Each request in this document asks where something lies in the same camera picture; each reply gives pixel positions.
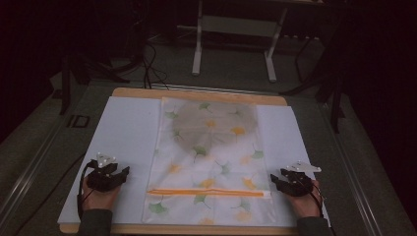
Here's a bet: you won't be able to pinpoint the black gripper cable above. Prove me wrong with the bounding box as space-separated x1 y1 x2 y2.
293 171 328 219
76 159 99 221

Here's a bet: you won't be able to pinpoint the person's right hand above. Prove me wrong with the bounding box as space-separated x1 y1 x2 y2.
287 179 325 219

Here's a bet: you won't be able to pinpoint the metal floor rail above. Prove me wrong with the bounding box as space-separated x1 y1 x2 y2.
318 101 386 236
0 122 68 219

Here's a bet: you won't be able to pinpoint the black rectangular floor bracket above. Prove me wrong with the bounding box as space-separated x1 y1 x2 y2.
66 114 90 129

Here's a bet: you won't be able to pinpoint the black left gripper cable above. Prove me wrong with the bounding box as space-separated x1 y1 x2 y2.
76 159 99 221

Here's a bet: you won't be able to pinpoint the black floor cables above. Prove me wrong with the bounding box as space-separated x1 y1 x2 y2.
141 40 171 91

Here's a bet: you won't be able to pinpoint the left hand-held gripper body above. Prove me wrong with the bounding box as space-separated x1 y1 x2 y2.
86 151 123 193

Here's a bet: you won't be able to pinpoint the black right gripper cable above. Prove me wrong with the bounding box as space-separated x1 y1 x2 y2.
293 171 328 219

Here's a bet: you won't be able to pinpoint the white metal stand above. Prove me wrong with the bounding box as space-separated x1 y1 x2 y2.
191 0 289 84

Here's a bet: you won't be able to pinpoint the black metal stand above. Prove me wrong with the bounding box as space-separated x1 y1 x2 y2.
278 30 349 135
58 48 132 116

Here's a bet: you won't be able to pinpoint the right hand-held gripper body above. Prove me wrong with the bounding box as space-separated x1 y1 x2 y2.
280 160 323 198

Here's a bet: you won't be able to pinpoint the white foam mat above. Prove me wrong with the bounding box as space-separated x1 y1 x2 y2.
57 95 330 228

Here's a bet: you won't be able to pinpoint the leaf print mesh laundry bag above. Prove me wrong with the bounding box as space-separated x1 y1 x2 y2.
141 96 277 227

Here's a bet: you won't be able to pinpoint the person's left hand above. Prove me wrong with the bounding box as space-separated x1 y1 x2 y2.
81 176 121 212

